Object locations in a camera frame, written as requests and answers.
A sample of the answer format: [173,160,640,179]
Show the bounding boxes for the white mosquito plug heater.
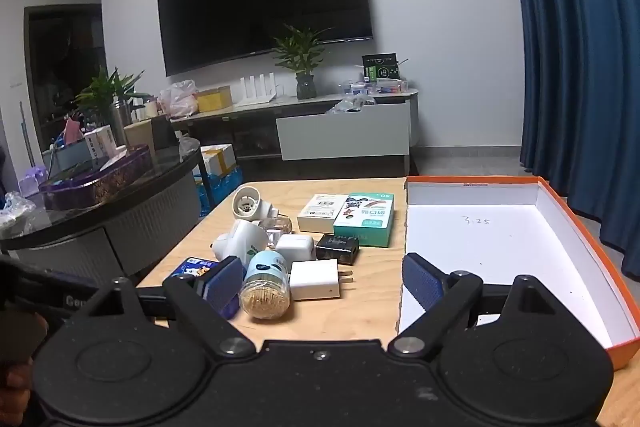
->
[212,219,269,269]

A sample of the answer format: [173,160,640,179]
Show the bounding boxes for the clear liquid refill bottle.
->
[258,215,293,249]

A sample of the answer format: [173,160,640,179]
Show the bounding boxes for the white rounded charger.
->
[276,234,316,272]

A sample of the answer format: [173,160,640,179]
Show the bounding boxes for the white socket plug heater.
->
[232,185,279,221]

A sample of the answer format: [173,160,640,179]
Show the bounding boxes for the teal white product box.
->
[333,192,395,248]

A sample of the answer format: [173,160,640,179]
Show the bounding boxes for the black charger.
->
[314,234,359,265]

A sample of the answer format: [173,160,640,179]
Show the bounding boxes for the white square charger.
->
[290,259,354,301]

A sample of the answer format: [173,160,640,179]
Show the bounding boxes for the white power adapter box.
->
[297,194,347,234]

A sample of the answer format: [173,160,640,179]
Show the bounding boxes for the left hand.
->
[0,359,32,426]

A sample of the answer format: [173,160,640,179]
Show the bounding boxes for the black round side table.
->
[1,147,202,283]

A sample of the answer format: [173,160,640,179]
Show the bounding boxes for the orange white cardboard box lid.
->
[405,176,639,369]

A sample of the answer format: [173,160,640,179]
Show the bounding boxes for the blue plastic bag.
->
[194,167,243,218]

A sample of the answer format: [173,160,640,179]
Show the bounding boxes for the purple tray box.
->
[39,145,153,211]

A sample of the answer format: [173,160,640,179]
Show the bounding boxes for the cardboard box on floor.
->
[201,144,236,176]

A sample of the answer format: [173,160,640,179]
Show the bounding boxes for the tv stand cabinet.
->
[172,89,419,180]

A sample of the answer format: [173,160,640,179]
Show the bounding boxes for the yellow box on stand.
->
[195,86,233,113]

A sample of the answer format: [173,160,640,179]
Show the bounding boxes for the white router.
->
[235,72,277,106]

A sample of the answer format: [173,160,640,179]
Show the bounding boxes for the pink plastic bag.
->
[158,79,198,119]

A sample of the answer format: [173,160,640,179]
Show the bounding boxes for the plastic bags in drawer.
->
[328,93,376,114]

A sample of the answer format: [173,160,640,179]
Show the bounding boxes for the clutter of small boxes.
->
[340,77,408,95]

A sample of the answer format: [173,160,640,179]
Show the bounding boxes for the potted plant on table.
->
[75,66,151,145]

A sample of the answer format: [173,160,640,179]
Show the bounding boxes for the black green box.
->
[362,53,400,81]

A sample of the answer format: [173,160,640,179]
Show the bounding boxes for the potted plant on stand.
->
[273,25,326,100]

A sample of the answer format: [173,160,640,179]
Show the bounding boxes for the blue curtain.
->
[521,0,639,279]

